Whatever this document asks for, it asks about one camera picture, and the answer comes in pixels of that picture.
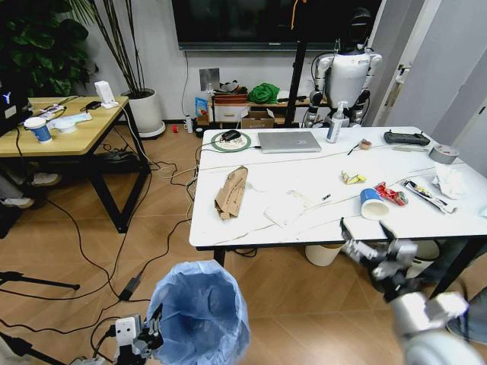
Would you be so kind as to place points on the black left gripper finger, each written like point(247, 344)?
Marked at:
point(156, 321)

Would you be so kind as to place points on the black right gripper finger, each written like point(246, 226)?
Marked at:
point(357, 249)
point(390, 237)

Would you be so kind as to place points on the trash bin with blue bag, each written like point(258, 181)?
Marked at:
point(198, 304)

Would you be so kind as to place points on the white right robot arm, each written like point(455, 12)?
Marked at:
point(422, 327)

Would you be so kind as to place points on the white bin under table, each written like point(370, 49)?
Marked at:
point(322, 255)

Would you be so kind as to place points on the white round appliance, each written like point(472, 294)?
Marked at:
point(424, 258)

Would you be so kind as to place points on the blue paper cup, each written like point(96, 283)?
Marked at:
point(372, 203)

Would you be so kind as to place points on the black power adapter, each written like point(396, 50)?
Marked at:
point(130, 288)

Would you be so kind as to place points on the red snack wrapper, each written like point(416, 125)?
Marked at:
point(392, 194)

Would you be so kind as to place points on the long black white wrapper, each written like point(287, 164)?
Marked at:
point(426, 194)

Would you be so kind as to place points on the yellow candy wrapper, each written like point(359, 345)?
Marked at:
point(352, 178)

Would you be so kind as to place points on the crumpled white tissue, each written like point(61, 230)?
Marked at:
point(451, 181)

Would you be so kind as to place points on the flat white paper napkin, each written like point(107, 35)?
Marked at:
point(282, 213)

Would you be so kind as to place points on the black handheld controller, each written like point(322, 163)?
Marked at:
point(405, 138)

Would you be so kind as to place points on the white marble table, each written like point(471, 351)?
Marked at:
point(289, 171)

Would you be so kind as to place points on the black tripod leg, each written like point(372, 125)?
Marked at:
point(42, 282)

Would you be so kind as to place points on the clear spray bottle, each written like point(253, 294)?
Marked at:
point(335, 125)

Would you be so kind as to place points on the black tripod base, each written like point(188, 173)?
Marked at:
point(23, 348)

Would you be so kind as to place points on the silver laptop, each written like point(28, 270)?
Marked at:
point(289, 141)

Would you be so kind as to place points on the brown cardboard piece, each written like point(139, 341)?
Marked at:
point(231, 192)

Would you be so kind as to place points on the low wooden shelf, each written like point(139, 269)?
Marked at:
point(283, 105)

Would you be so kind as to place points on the open cardboard box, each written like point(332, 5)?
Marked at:
point(258, 121)

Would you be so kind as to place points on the round green mouse pad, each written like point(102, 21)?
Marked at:
point(232, 144)

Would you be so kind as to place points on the white humanoid robot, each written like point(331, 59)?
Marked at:
point(348, 78)

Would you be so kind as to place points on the black power strip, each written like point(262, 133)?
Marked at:
point(119, 157)

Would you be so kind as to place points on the black computer mouse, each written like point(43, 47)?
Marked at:
point(231, 135)

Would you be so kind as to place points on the black stand pole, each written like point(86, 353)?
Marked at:
point(296, 83)

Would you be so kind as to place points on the person's shoe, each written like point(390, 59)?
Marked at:
point(17, 202)
point(46, 178)

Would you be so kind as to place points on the green cloth bundle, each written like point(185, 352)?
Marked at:
point(264, 94)

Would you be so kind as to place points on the white storage box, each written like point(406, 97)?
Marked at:
point(228, 113)

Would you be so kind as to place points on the small red object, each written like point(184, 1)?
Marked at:
point(175, 129)

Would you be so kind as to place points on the white bottle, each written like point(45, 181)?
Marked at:
point(189, 125)

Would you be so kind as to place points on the white plant pot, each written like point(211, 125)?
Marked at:
point(146, 112)

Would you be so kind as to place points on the blue snack bag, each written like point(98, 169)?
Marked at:
point(201, 107)

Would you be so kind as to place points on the white bowl with mask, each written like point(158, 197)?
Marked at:
point(68, 123)

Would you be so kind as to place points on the blue white coffee cup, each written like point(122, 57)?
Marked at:
point(39, 131)

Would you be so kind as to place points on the small black device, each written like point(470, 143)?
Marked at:
point(93, 105)

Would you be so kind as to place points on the white upright device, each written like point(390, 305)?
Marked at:
point(104, 93)

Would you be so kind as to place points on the pink white papers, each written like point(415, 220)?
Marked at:
point(51, 110)

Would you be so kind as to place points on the black monitor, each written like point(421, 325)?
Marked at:
point(11, 106)

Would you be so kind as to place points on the tall bamboo plant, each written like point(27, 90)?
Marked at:
point(121, 45)

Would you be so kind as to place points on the large leafy green plant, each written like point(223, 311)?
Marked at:
point(42, 45)

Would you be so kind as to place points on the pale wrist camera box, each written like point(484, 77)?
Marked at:
point(127, 331)
point(406, 252)

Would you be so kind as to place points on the grey duct tape roll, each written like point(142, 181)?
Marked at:
point(443, 155)

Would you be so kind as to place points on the wooden desk black frame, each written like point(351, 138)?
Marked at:
point(81, 133)

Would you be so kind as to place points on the silver wall plate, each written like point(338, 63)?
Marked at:
point(209, 79)

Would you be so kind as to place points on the black wall television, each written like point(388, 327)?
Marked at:
point(236, 23)

